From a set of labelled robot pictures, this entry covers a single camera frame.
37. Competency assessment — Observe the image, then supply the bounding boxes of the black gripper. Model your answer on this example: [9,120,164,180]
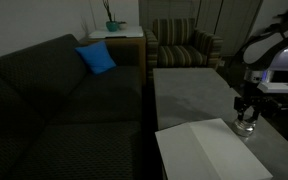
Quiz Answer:
[233,82,282,124]

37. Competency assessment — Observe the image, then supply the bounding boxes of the glass candle jar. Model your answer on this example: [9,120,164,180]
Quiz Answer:
[232,124,257,137]

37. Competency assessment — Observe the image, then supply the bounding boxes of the white hardcover book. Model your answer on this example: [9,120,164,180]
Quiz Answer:
[154,118,274,180]

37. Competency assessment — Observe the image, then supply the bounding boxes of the striped armchair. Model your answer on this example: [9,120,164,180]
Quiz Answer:
[144,17,224,76]

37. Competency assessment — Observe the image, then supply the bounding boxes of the wooden side table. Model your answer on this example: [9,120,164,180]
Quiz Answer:
[80,34,147,86]

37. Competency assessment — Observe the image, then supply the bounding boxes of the white flat board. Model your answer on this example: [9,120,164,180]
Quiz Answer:
[88,25,145,40]

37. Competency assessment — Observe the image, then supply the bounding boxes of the small white plant pot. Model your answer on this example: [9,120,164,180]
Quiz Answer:
[117,20,128,31]

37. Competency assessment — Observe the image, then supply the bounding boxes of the blue throw cushion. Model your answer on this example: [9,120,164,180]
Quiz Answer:
[74,40,117,76]

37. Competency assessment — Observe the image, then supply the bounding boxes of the teal pot with plant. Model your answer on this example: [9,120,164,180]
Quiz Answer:
[102,0,120,33]

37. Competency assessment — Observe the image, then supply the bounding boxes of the dark grey fabric sofa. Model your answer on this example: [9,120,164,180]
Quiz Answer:
[0,33,143,180]

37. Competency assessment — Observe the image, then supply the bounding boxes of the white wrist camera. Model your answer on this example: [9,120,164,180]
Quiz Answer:
[256,81,288,94]

